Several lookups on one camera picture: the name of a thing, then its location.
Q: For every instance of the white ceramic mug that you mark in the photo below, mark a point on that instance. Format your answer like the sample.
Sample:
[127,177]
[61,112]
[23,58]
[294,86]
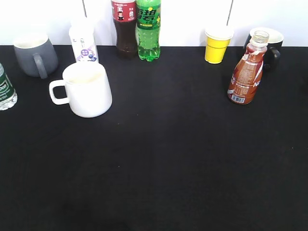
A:
[85,87]

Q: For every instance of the brown coffee drink bottle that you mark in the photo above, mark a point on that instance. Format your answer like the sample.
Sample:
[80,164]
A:
[247,74]

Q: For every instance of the green sprite bottle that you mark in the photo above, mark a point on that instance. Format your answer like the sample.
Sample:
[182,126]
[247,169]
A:
[148,29]

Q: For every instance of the yellow paper cup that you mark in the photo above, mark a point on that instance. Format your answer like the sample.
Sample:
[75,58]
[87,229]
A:
[218,39]

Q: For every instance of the dark cola bottle red label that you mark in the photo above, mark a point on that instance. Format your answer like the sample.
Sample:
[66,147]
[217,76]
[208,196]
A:
[125,18]

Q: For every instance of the white purple yogurt bottle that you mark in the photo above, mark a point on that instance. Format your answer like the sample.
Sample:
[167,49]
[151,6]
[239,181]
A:
[81,34]

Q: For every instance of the black ceramic mug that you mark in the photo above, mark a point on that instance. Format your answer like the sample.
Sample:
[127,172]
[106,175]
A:
[273,54]

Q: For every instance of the grey ceramic mug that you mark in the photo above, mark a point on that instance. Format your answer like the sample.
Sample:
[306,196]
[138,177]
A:
[35,54]

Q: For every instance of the clear water bottle green label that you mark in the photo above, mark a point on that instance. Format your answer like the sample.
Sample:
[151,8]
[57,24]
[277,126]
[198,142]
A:
[8,95]

